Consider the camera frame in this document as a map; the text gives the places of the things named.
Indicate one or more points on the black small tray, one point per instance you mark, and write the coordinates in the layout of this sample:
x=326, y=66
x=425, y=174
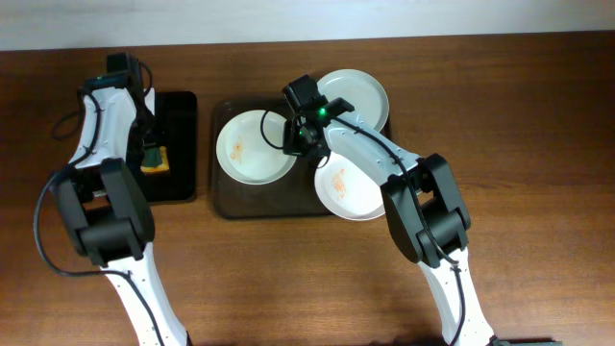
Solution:
x=176, y=129

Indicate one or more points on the dark brown tray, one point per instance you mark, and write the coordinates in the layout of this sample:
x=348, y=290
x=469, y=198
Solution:
x=293, y=195

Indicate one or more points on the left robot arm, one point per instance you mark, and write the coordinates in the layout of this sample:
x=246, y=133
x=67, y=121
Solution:
x=106, y=215

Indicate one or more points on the green yellow sponge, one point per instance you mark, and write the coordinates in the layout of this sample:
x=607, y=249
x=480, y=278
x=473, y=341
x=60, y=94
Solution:
x=155, y=161

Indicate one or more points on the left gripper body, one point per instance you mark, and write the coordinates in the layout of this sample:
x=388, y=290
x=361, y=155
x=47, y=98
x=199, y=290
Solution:
x=145, y=136

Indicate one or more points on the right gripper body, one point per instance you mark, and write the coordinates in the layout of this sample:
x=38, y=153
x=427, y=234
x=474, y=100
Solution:
x=298, y=136

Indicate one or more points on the pale green plate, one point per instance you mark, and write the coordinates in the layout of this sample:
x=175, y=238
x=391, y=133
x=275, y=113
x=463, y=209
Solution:
x=361, y=90

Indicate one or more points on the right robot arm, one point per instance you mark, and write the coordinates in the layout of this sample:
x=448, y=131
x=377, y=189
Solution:
x=425, y=213

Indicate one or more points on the white plate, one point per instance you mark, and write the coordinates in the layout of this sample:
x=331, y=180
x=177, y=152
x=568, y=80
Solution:
x=248, y=148

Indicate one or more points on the pink plate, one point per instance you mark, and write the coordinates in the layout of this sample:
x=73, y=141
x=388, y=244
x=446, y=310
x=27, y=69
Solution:
x=346, y=191

